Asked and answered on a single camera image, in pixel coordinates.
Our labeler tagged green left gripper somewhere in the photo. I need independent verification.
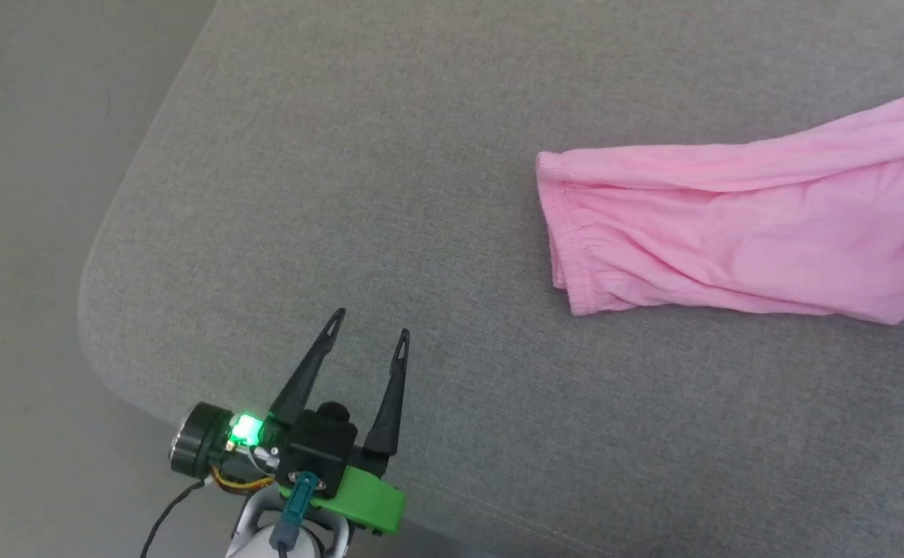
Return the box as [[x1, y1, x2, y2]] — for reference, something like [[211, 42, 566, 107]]
[[170, 308, 412, 536]]

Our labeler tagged black cable with teal plug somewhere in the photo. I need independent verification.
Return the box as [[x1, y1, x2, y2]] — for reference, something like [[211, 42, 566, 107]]
[[271, 471, 321, 558]]

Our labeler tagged pink garment with white label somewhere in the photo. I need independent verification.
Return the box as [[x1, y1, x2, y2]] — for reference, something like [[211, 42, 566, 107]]
[[535, 91, 904, 326]]

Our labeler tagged thin black cable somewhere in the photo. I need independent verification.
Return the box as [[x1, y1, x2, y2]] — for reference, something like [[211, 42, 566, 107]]
[[140, 479, 211, 558]]

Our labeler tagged grey fabric sofa cushion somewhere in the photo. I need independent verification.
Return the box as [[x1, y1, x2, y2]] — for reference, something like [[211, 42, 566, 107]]
[[77, 0, 904, 558]]

